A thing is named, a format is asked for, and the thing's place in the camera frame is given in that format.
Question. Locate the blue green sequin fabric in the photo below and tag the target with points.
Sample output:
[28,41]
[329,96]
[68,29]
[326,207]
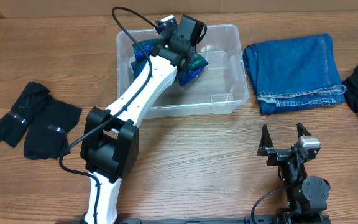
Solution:
[196,66]

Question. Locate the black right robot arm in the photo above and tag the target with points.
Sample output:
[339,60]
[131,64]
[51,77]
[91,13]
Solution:
[306,195]

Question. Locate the blue denim jeans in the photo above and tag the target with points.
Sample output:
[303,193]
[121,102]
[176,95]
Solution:
[294,74]

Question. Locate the black cloth bundle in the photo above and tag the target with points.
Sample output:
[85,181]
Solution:
[29,104]

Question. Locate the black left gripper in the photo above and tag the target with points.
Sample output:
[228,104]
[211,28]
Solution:
[193,49]

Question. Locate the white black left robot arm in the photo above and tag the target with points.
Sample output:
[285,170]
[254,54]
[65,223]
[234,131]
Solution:
[111,139]

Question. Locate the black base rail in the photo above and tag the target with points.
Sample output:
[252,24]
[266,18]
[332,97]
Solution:
[222,220]

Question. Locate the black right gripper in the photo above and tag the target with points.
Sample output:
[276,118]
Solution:
[276,154]

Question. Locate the clear plastic storage bin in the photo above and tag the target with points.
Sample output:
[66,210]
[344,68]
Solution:
[219,89]

